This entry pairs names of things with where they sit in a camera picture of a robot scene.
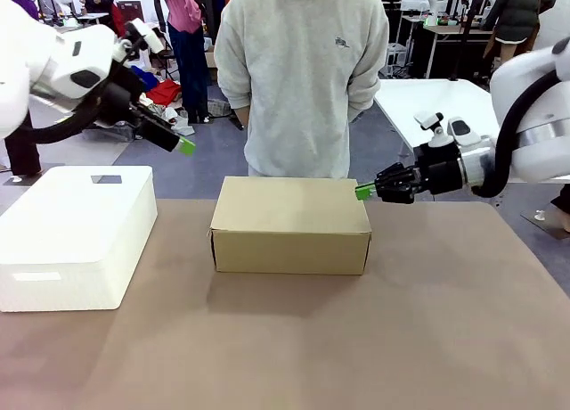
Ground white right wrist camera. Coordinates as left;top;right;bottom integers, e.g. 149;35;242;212
412;111;483;149

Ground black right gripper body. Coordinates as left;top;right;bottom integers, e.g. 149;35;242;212
413;140;468;196

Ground gray table foot plate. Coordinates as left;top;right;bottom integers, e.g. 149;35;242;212
519;209;570;241

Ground bystander in pink top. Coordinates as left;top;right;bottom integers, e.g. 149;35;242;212
155;0;210;125

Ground black folding chair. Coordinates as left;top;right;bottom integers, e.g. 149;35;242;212
151;39;177;79

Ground white side table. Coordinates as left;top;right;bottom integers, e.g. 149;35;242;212
373;78;570;185

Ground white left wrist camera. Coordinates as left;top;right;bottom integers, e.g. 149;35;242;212
113;17;165;62

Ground black pole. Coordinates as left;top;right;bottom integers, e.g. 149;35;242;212
448;0;487;82

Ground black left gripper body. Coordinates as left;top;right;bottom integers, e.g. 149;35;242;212
97;79;144;127

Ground person in light gray sweatshirt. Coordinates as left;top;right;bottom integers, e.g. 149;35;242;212
213;0;391;180

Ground brown cardboard shoe box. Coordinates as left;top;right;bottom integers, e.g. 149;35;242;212
206;176;373;276

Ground blue cloth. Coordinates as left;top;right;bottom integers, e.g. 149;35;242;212
131;66;159;91

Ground small cardboard carton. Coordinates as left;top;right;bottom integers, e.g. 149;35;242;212
204;47;219;82

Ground gray floor crate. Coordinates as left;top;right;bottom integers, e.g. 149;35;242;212
208;98;233;118

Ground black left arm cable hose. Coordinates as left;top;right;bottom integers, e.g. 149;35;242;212
26;55;134;146

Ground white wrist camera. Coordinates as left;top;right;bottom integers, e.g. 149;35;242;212
113;17;165;62
412;111;483;149

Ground bystander in dark green jacket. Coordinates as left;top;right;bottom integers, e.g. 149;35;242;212
482;0;558;60

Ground white background table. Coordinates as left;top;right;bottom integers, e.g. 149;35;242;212
73;12;110;28

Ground white stool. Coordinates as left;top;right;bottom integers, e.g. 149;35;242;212
386;42;409;78

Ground red cloth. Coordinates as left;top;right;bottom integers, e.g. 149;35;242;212
146;78;183;109

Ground white crumpled bag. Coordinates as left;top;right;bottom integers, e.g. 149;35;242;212
163;106;197;137

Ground white plastic bin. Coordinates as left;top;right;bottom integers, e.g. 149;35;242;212
0;165;159;314

